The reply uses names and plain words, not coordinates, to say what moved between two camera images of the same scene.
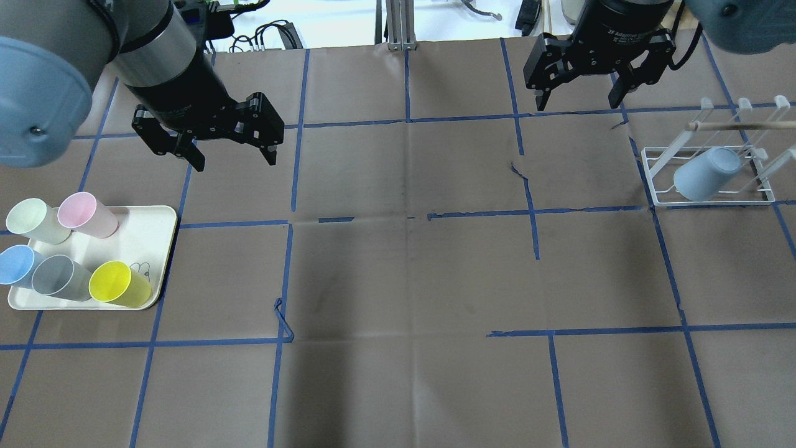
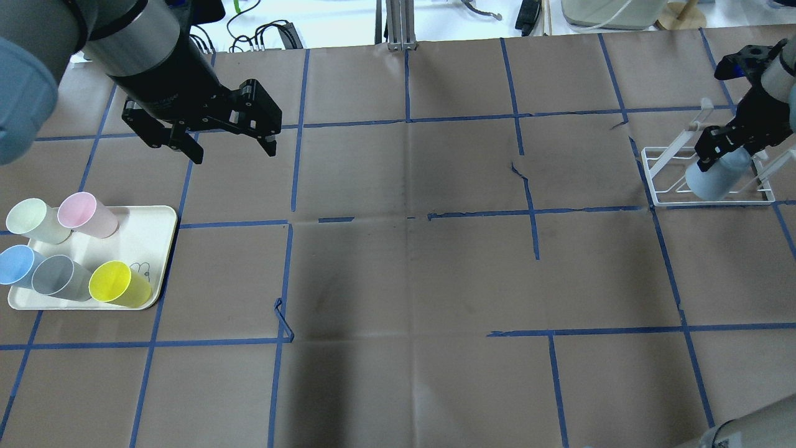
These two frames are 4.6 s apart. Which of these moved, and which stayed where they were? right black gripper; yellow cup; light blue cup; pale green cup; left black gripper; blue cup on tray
Moved: right black gripper; light blue cup
Stayed: blue cup on tray; yellow cup; left black gripper; pale green cup
